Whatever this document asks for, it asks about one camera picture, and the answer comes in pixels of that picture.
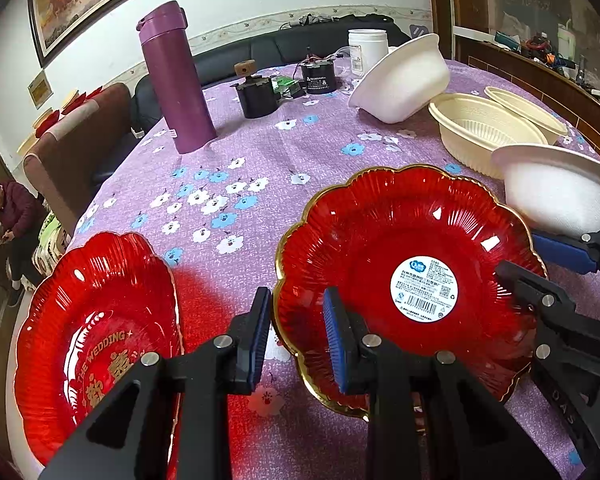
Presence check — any white foam bowl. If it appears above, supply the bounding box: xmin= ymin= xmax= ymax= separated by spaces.
xmin=348 ymin=34 xmax=451 ymax=125
xmin=491 ymin=144 xmax=600 ymax=238

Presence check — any cream plastic bowl small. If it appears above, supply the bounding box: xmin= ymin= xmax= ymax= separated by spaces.
xmin=484 ymin=86 xmax=568 ymax=145

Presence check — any red wedding plate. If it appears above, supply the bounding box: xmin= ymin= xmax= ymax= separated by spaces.
xmin=14 ymin=232 xmax=184 ymax=465

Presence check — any red plate with sticker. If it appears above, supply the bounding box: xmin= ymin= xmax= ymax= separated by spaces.
xmin=273 ymin=165 xmax=547 ymax=418

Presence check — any cream plastic bowl large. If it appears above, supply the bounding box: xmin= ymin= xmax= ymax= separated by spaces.
xmin=428 ymin=93 xmax=547 ymax=180

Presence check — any wooden sideboard cabinet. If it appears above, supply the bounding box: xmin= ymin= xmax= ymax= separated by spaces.
xmin=455 ymin=36 xmax=600 ymax=155

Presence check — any purple floral tablecloth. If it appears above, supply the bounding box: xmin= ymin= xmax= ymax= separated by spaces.
xmin=7 ymin=58 xmax=600 ymax=480

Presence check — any seated person in maroon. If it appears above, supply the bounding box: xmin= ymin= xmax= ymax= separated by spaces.
xmin=0 ymin=180 xmax=47 ymax=308

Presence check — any brown dining chair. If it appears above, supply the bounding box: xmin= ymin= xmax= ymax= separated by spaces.
xmin=23 ymin=84 xmax=135 ymax=233

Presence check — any white plastic jar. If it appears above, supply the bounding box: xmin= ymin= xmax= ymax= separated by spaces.
xmin=348 ymin=28 xmax=389 ymax=76

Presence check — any green circuit board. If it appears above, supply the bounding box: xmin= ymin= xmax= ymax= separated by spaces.
xmin=272 ymin=75 xmax=306 ymax=100

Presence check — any black motor with wooden knob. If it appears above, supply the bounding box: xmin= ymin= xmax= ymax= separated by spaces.
xmin=233 ymin=60 xmax=278 ymax=119

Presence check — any black leather sofa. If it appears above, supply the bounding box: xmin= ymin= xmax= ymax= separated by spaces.
xmin=131 ymin=14 xmax=410 ymax=132

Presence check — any purple thermos bottle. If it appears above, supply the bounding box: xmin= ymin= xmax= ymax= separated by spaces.
xmin=136 ymin=0 xmax=216 ymax=154

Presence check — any small framed wall plaque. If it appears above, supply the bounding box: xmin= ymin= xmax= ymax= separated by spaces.
xmin=28 ymin=70 xmax=53 ymax=110

